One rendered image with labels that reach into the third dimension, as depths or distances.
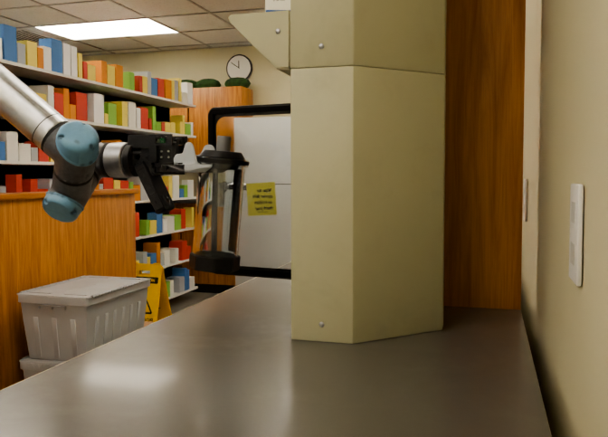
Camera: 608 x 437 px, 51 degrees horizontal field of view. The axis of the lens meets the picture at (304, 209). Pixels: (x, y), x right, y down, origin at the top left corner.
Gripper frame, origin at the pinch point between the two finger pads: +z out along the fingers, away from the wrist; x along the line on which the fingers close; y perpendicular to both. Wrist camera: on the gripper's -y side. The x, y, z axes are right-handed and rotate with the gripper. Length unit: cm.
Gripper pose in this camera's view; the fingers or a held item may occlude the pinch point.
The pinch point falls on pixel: (218, 169)
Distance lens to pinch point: 130.7
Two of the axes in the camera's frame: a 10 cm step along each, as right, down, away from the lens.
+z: 9.6, 0.2, -2.8
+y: 0.0, -10.0, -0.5
